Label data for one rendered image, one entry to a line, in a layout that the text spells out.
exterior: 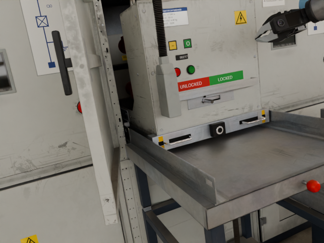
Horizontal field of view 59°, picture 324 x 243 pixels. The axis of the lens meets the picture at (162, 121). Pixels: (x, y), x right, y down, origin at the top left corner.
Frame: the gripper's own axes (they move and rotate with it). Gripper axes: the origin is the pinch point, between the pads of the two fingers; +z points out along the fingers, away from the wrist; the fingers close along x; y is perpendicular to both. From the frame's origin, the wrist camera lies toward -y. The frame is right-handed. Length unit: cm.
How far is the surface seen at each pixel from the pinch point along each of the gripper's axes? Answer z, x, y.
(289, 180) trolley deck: -13, -43, -27
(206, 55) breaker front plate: 15.9, 1.2, -10.0
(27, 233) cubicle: 74, -43, -78
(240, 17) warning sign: 8.0, 11.5, 6.6
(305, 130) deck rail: 0.0, -37.8, 11.0
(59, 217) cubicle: 70, -42, -66
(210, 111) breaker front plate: 21.9, -19.7, -10.9
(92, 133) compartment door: 1, -14, -69
